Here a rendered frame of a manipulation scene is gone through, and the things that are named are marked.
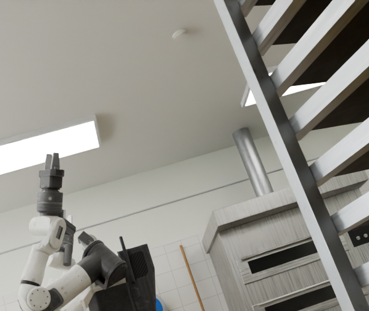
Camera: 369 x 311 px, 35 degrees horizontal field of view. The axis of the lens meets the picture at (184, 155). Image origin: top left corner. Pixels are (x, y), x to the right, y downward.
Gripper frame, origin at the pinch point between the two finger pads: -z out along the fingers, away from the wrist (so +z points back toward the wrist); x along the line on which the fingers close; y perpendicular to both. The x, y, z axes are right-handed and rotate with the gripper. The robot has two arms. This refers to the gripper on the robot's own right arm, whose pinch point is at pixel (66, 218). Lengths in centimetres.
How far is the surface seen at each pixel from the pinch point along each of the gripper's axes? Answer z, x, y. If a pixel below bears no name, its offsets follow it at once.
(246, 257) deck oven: -111, -278, 7
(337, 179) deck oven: -175, -292, -89
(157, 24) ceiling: -181, -50, -22
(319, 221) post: 99, 104, -134
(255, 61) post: 70, 116, -130
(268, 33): 68, 118, -134
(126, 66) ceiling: -187, -78, 20
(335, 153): 91, 111, -140
